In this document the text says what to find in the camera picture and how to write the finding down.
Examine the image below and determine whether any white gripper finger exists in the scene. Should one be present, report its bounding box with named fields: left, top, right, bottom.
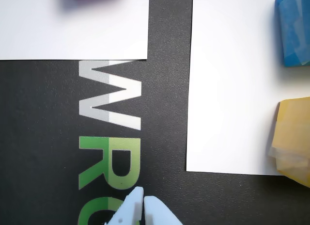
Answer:
left=104, top=186, right=144, bottom=225
left=144, top=195, right=185, bottom=225

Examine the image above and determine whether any yellow paper box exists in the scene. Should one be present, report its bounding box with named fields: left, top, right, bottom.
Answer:
left=268, top=96, right=310, bottom=189

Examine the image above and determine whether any blue paper box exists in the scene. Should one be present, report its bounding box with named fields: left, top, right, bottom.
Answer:
left=275, top=0, right=310, bottom=67

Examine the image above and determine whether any black mat with WRO print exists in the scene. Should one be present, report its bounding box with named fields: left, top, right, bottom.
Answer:
left=0, top=0, right=310, bottom=225

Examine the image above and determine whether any white paper sheet marked HOME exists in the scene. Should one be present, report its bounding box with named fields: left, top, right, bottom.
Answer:
left=186, top=0, right=310, bottom=176

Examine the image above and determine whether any white paper sheet marked 1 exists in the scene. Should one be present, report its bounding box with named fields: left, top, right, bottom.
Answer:
left=0, top=0, right=150, bottom=61

